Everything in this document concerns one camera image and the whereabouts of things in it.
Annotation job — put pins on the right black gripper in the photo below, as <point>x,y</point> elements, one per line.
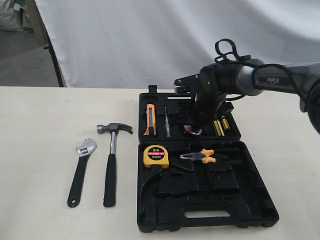
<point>202,109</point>

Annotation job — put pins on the black electrical tape roll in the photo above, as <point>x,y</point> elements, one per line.
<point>189,130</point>

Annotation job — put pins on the orange handled pliers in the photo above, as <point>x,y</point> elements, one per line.
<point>205,156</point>

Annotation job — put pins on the black plastic tool case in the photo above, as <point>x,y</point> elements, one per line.
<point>189,193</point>

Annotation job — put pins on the claw hammer black handle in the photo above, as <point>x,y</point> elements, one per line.
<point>110,185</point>

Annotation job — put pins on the adjustable wrench black handle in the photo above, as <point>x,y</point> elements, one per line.
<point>84,152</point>

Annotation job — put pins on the right black Piper robot arm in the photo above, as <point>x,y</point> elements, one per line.
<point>210,87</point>

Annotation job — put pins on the small yellow black screwdriver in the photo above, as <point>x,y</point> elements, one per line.
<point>225,122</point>

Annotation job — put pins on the large yellow black screwdriver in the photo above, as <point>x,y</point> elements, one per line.
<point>218,128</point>

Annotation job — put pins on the clear tester screwdriver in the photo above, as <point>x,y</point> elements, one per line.
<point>167,124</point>

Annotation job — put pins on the orange utility knife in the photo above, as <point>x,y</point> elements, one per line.
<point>150,120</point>

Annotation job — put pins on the yellow tape measure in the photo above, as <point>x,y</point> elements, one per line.
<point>156,155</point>

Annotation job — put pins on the white backdrop cloth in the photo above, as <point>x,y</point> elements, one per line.
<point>136,43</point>

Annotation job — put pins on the black backdrop stand pole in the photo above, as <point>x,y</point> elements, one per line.
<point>45,41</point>

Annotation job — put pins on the green white bag background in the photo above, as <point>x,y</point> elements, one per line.
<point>26,21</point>

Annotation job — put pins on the white sack in background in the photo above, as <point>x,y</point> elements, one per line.
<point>10,16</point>

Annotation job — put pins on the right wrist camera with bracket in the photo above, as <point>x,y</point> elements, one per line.
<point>187,85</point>

